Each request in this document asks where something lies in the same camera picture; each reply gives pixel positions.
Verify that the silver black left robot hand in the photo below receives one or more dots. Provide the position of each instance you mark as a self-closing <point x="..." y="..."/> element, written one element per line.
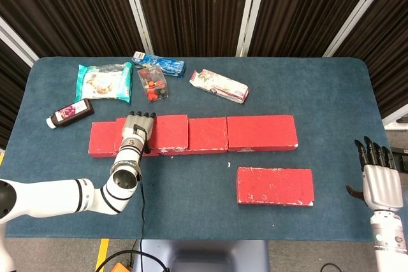
<point x="137" y="127"/>

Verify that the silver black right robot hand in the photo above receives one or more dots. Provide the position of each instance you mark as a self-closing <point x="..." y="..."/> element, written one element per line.
<point x="382" y="187"/>

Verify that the red painted foam brick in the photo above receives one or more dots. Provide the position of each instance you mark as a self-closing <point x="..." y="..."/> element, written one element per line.
<point x="207" y="135"/>
<point x="170" y="132"/>
<point x="274" y="186"/>
<point x="261" y="132"/>
<point x="102" y="138"/>

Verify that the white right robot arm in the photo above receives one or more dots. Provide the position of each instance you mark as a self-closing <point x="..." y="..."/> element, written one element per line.
<point x="389" y="240"/>

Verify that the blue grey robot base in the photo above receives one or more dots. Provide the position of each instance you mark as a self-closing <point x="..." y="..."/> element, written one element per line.
<point x="204" y="256"/>

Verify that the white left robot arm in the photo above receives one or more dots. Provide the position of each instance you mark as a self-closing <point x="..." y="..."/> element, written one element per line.
<point x="48" y="197"/>

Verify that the black device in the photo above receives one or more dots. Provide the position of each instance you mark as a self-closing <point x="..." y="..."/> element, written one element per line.
<point x="402" y="159"/>

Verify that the clear plastic box with caps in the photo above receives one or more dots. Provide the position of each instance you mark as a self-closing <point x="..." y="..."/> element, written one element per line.
<point x="153" y="84"/>

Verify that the teal white snack bag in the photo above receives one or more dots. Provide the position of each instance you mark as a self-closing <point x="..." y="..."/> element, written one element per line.
<point x="102" y="82"/>

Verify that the blue cardboard box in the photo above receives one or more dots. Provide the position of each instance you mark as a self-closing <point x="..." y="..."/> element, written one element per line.
<point x="165" y="63"/>

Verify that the white and red carton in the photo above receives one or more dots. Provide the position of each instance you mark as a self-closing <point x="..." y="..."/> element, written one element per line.
<point x="220" y="85"/>

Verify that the blue felt table cover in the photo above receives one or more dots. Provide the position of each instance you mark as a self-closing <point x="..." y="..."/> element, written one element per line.
<point x="191" y="221"/>

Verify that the yellow floor tape strip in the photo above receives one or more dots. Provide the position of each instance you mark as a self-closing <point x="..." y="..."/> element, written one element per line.
<point x="102" y="254"/>

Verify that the orange box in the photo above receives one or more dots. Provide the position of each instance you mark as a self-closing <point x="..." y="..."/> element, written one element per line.
<point x="122" y="268"/>

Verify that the white partition frame post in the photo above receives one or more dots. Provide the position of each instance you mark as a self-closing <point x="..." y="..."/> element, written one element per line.
<point x="16" y="42"/>
<point x="395" y="116"/>
<point x="250" y="14"/>
<point x="137" y="14"/>
<point x="358" y="14"/>

